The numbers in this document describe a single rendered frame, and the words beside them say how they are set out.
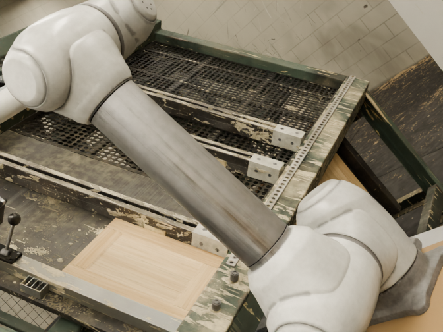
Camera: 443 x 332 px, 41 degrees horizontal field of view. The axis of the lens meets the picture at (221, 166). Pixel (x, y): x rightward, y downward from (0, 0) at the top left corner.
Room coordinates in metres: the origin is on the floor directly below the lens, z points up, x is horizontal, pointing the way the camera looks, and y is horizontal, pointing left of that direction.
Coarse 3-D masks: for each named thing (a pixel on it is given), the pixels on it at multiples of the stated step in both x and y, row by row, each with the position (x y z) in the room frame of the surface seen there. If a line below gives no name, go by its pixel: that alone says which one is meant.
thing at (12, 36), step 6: (18, 30) 3.23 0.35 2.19; (6, 36) 3.15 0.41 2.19; (12, 36) 3.17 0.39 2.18; (0, 42) 3.10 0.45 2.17; (6, 42) 3.12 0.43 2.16; (12, 42) 3.15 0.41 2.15; (0, 48) 3.08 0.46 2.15; (6, 48) 3.10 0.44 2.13; (0, 54) 3.05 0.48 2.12; (6, 54) 3.08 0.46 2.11; (270, 150) 3.27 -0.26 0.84; (240, 174) 2.76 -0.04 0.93
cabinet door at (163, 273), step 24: (96, 240) 1.86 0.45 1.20; (120, 240) 1.87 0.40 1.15; (144, 240) 1.87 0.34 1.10; (168, 240) 1.88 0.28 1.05; (72, 264) 1.76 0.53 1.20; (96, 264) 1.77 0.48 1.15; (120, 264) 1.77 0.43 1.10; (144, 264) 1.78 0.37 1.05; (168, 264) 1.78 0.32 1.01; (192, 264) 1.79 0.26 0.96; (216, 264) 1.79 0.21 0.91; (120, 288) 1.68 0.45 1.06; (144, 288) 1.69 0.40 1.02; (168, 288) 1.69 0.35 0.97; (192, 288) 1.69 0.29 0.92; (168, 312) 1.60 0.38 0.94
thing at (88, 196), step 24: (0, 168) 2.14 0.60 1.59; (24, 168) 2.10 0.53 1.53; (48, 168) 2.11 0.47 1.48; (48, 192) 2.08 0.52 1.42; (72, 192) 2.02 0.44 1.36; (96, 192) 2.02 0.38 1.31; (120, 216) 1.96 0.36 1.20; (144, 216) 1.91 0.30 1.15; (168, 216) 1.91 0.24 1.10; (192, 240) 1.85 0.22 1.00; (216, 240) 1.81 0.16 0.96
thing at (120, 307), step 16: (16, 272) 1.72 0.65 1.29; (32, 272) 1.69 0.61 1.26; (48, 272) 1.70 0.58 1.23; (64, 272) 1.70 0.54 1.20; (64, 288) 1.65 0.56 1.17; (80, 288) 1.65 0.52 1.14; (96, 288) 1.65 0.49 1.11; (96, 304) 1.61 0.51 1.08; (112, 304) 1.60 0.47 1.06; (128, 304) 1.60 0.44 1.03; (128, 320) 1.58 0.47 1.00; (144, 320) 1.55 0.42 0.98; (160, 320) 1.55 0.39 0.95; (176, 320) 1.55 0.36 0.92
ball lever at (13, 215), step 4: (8, 216) 1.74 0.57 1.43; (12, 216) 1.73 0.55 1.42; (16, 216) 1.73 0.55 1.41; (8, 220) 1.73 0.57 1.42; (12, 220) 1.73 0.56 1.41; (16, 220) 1.73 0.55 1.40; (20, 220) 1.74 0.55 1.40; (12, 224) 1.73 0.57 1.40; (16, 224) 1.74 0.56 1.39; (12, 228) 1.74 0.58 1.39; (12, 232) 1.74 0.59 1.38; (8, 236) 1.74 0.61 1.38; (8, 240) 1.74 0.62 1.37; (8, 244) 1.74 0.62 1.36; (4, 248) 1.75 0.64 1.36; (8, 248) 1.75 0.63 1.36; (0, 252) 1.75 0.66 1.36; (4, 252) 1.74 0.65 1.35; (8, 252) 1.74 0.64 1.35
